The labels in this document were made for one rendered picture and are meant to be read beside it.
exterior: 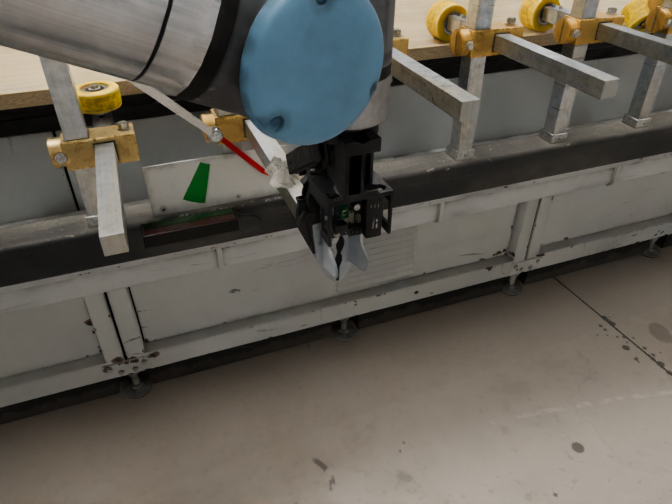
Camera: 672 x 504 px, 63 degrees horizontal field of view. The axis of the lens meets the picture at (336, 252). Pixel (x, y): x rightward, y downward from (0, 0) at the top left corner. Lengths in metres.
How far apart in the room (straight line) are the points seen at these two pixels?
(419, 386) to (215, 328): 0.60
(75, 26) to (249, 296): 1.31
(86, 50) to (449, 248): 1.53
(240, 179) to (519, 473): 0.99
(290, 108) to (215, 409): 1.36
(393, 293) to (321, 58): 1.42
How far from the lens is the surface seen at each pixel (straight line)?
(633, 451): 1.68
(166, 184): 1.03
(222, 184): 1.05
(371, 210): 0.56
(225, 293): 1.52
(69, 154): 1.00
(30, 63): 1.32
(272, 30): 0.28
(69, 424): 1.70
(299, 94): 0.30
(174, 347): 1.57
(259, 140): 0.92
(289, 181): 0.78
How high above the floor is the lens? 1.23
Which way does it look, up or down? 36 degrees down
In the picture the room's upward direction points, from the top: straight up
